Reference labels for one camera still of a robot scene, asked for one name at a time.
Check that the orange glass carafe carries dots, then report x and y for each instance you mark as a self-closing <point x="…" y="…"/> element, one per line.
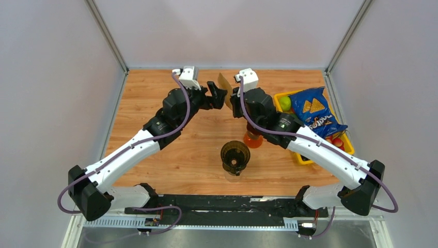
<point x="252" y="141"/>

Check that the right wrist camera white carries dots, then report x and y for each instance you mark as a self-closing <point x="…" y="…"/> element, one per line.
<point x="248" y="77"/>

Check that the brown plastic coffee dripper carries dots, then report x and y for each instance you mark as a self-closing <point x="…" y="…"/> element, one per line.
<point x="252" y="131"/>

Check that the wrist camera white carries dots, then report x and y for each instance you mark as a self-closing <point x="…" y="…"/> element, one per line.
<point x="248" y="77"/>
<point x="188" y="77"/>

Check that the green lime upper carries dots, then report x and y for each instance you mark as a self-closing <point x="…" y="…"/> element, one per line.
<point x="285" y="103"/>

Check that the yellow plastic tray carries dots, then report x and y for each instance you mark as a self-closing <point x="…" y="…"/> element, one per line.
<point x="300" y="159"/>

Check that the brown paper coffee filter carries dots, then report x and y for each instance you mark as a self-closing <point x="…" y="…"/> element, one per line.
<point x="225" y="85"/>

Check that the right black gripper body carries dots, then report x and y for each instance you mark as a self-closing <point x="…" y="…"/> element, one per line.
<point x="236" y="106"/>

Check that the aluminium frame post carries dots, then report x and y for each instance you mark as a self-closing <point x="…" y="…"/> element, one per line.
<point x="95" y="12"/>
<point x="359" y="16"/>

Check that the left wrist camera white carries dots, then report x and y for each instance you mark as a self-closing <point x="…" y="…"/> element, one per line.
<point x="188" y="77"/>

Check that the aluminium frame post left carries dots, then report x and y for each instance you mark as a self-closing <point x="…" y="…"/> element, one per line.
<point x="95" y="12"/>

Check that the aluminium frame post right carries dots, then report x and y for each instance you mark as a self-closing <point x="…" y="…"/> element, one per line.
<point x="359" y="16"/>

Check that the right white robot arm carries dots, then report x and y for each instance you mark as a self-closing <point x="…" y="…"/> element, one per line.
<point x="359" y="180"/>

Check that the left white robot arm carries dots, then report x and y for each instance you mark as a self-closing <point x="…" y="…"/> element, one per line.
<point x="92" y="189"/>

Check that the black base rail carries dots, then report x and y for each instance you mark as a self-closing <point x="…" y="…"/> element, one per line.
<point x="231" y="210"/>

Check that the clear glass beaker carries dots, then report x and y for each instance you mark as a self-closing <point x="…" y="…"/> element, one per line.
<point x="233" y="176"/>

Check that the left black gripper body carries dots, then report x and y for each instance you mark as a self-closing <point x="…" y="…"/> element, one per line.
<point x="205" y="102"/>

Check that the olive plastic coffee dripper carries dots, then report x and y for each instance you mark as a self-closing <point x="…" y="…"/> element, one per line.
<point x="235" y="156"/>

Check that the blue chips bag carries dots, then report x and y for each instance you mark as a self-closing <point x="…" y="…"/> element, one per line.
<point x="312" y="108"/>

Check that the red apples cluster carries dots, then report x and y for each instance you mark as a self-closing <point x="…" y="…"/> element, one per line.
<point x="336" y="141"/>

